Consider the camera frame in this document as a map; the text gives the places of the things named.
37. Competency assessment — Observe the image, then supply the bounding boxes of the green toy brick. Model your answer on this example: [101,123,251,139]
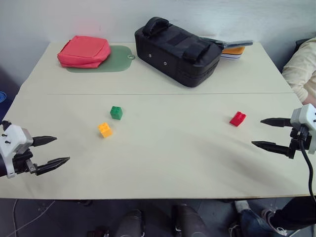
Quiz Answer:
[110,105,123,121]

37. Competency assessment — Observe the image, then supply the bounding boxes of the grey folded flat case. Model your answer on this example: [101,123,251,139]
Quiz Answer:
[200,36,254,48]

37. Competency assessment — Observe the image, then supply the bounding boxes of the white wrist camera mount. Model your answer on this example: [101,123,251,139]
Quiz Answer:
[0,120,34,179]
[290,103,316,155]

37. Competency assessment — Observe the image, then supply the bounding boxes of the orange and white box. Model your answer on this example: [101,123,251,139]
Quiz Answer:
[220,46,245,61]

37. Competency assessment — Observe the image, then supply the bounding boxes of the person in cream top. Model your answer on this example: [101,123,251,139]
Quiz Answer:
[281,36,316,104]

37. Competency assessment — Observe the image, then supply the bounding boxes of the red fabric pouch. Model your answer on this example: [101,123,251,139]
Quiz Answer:
[57,35,112,69]

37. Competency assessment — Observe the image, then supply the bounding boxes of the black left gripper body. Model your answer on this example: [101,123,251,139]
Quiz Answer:
[11,150,38,175]

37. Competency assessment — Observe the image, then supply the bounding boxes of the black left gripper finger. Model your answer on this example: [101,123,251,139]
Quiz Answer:
[35,157,71,177]
[31,135,58,147]

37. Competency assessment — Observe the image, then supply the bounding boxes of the green flat mat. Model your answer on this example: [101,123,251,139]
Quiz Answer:
[65,44,135,74]

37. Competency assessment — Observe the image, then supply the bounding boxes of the white floor cable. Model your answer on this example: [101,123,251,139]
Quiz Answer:
[12,199,57,237]

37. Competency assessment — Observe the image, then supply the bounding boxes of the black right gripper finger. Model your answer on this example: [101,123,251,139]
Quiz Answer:
[260,118,293,128]
[251,140,292,158]

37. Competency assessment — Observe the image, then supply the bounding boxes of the bystander leg in black trousers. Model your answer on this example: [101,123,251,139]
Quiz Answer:
[261,197,316,237]

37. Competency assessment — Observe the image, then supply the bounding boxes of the dark rounded shape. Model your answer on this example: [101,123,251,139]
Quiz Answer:
[114,209,147,237]
[172,204,214,237]

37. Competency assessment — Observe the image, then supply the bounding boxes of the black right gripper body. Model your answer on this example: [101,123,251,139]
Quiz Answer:
[288,125,311,160]

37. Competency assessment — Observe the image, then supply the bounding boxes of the bystander leg in jeans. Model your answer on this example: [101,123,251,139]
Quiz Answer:
[229,199,275,237]

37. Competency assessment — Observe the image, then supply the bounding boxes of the black padded carry bag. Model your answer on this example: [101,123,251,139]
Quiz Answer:
[134,16,223,88]

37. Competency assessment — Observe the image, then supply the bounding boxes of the red toy brick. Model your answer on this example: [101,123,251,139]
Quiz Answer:
[229,111,248,127]

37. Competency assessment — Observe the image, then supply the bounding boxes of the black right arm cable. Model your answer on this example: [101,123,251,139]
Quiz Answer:
[297,132,316,203]

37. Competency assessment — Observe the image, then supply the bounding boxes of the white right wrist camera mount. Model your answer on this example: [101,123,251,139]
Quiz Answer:
[290,103,316,155]

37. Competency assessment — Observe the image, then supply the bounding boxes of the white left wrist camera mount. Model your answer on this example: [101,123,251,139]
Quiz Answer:
[0,120,34,179]

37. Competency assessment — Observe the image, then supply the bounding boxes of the yellow toy brick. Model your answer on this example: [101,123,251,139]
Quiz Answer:
[97,122,114,139]

